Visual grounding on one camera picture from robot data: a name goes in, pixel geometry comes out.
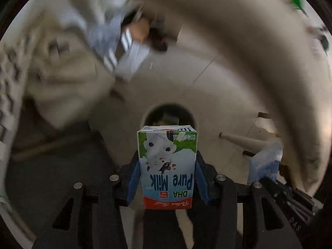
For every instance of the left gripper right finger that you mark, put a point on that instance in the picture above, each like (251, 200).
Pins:
(201, 177)

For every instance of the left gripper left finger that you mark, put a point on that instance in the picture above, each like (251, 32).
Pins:
(134, 175)

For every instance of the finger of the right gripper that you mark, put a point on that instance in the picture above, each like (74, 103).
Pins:
(297, 206)

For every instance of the DHA pure milk carton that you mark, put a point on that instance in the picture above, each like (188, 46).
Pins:
(167, 156)

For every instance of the clear plastic wrapper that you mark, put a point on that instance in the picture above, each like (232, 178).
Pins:
(265, 164)

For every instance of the round white trash bin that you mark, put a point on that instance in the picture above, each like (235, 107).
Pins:
(169, 114)

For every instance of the checkered black white cloth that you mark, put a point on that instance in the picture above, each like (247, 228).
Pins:
(14, 64)

